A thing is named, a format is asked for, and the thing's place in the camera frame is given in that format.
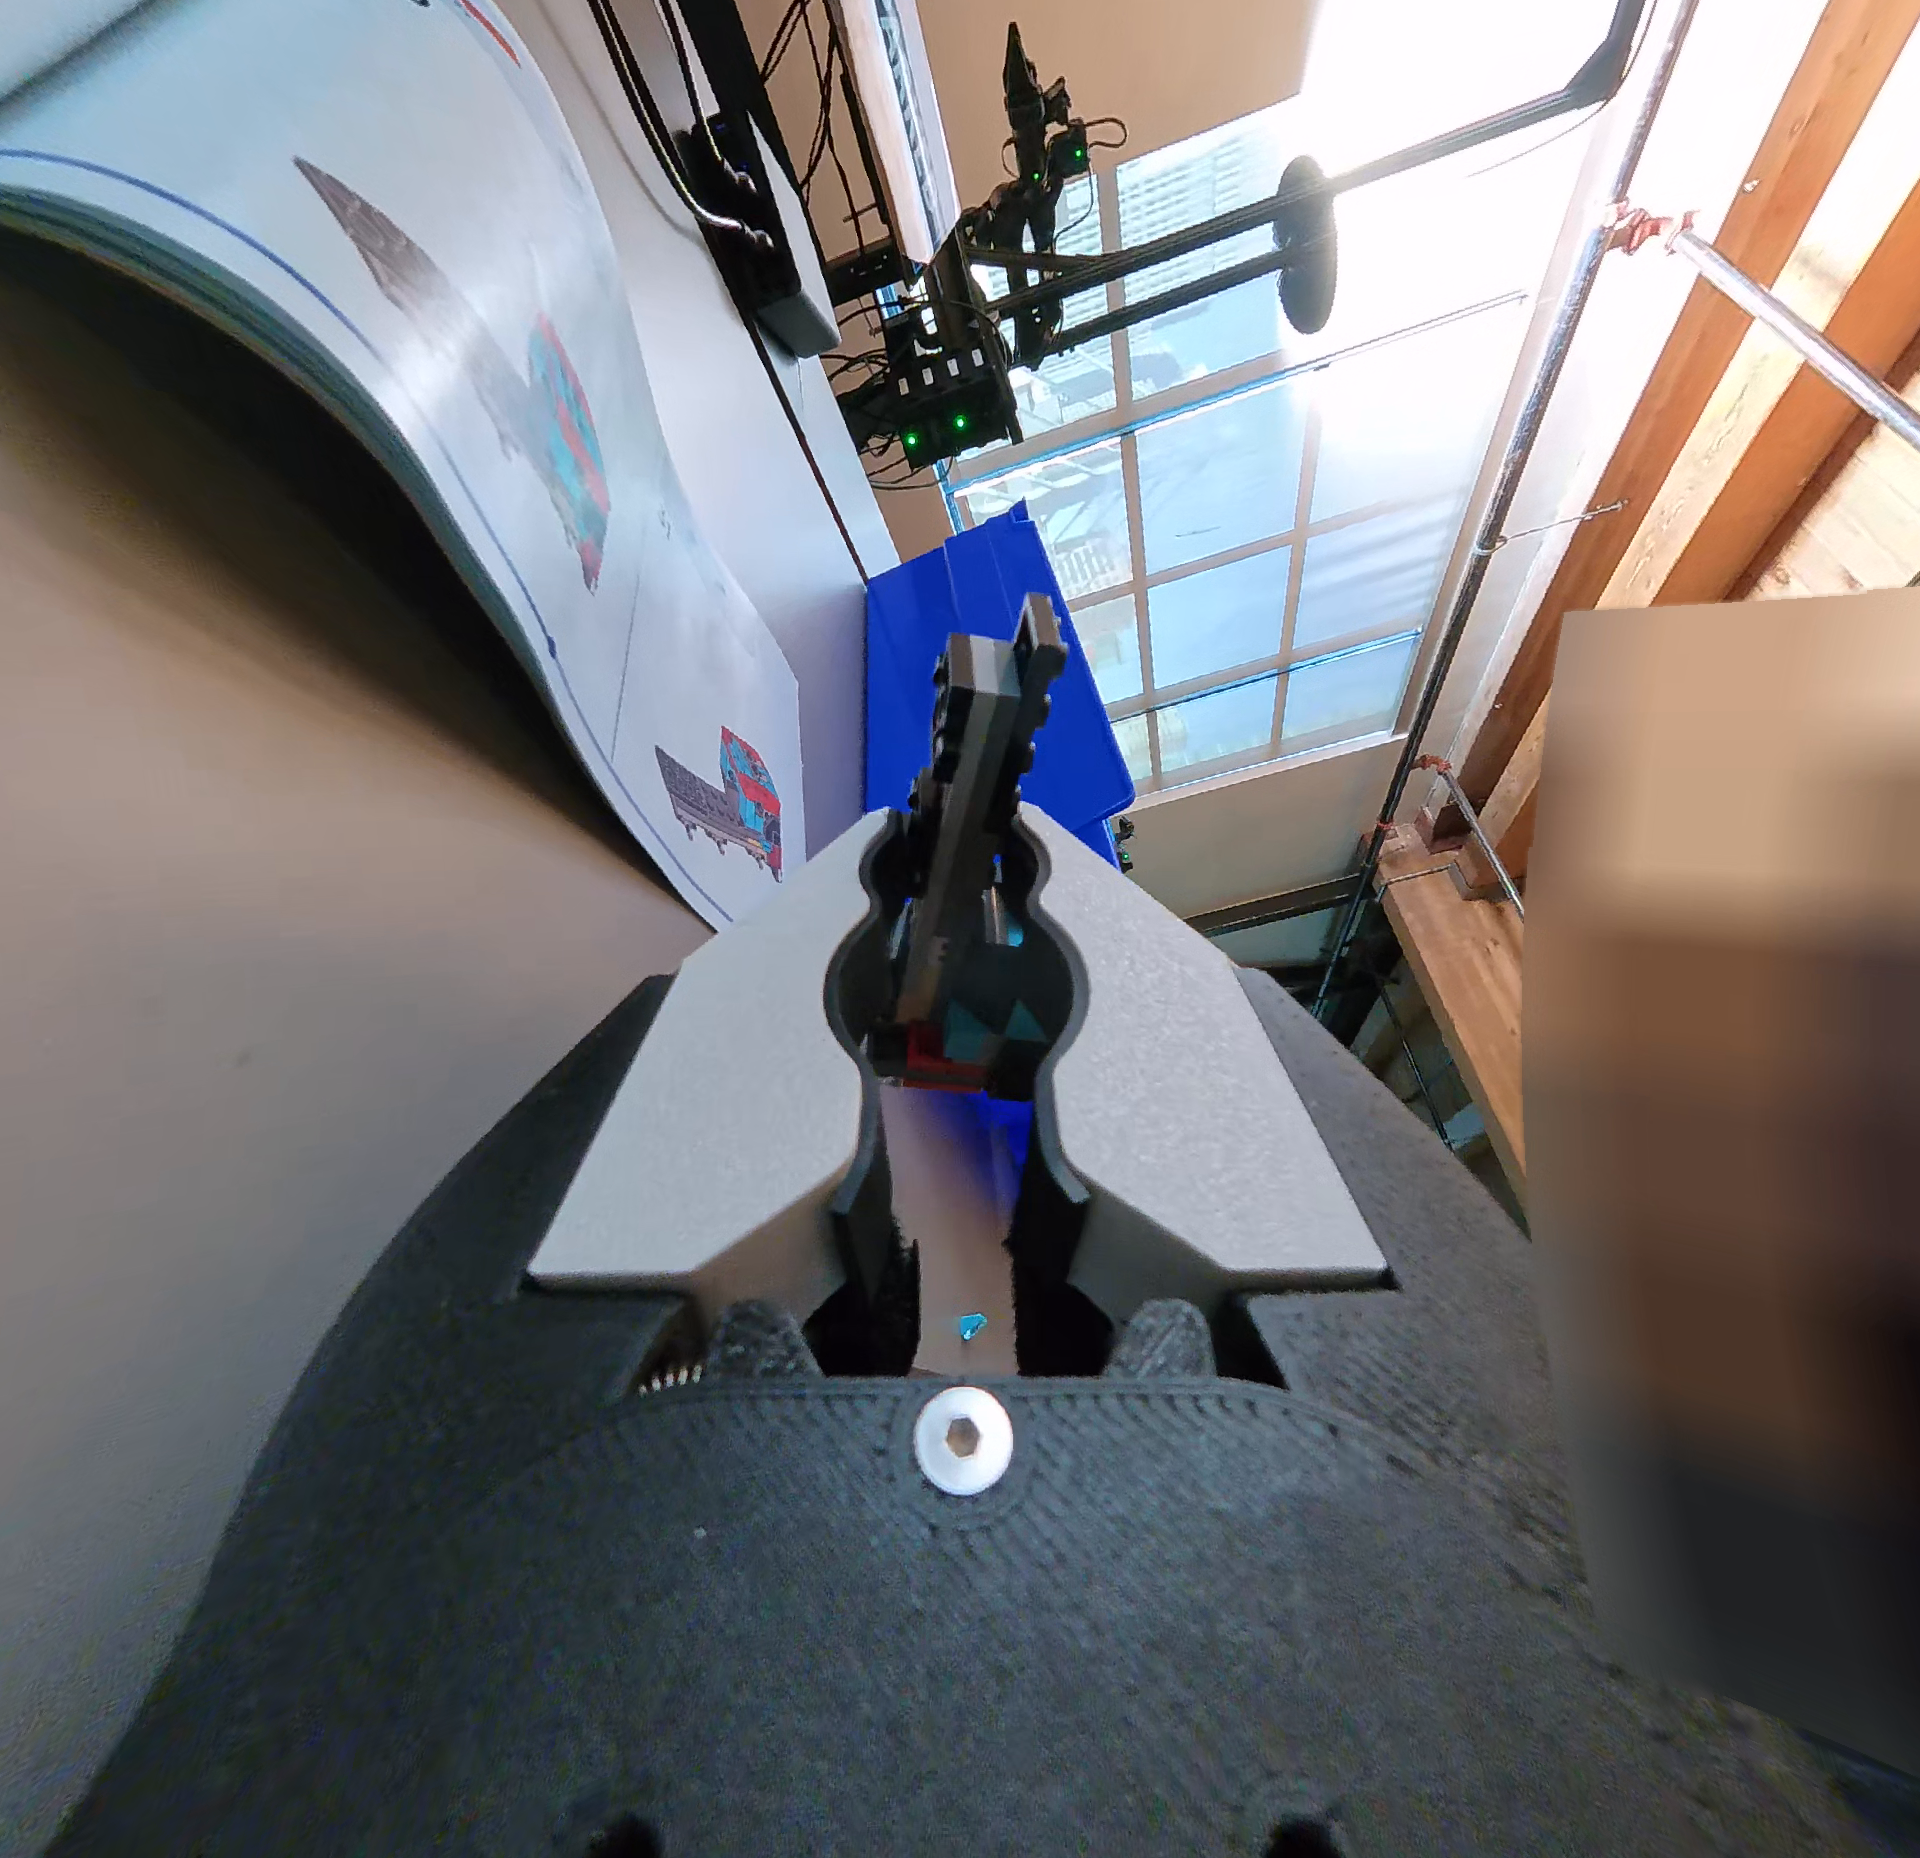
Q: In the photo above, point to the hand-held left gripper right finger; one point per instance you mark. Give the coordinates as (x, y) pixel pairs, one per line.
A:
(1201, 1138)

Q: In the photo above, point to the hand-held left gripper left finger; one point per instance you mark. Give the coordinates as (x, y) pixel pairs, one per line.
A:
(705, 1138)

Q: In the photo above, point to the toy brick truck model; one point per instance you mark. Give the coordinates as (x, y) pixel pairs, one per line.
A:
(977, 749)

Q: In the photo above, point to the blue plastic bin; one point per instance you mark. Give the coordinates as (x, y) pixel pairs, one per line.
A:
(913, 657)

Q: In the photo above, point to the grey desk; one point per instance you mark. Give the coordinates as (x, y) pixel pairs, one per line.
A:
(300, 990)

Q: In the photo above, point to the thin metal rod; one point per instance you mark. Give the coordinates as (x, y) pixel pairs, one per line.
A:
(1484, 839)

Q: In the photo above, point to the large grid window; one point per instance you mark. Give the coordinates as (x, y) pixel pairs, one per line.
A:
(1201, 612)

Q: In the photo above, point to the black equipment box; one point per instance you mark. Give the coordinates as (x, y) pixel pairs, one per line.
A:
(947, 388)

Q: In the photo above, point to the silver ceiling pipe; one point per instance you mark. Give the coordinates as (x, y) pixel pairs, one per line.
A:
(1801, 338)

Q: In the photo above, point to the computer monitor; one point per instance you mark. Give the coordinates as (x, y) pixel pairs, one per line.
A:
(892, 87)

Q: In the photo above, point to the open instruction booklet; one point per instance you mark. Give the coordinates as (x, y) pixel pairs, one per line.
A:
(225, 87)

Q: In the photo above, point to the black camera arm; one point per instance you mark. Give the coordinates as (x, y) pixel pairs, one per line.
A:
(1027, 102)

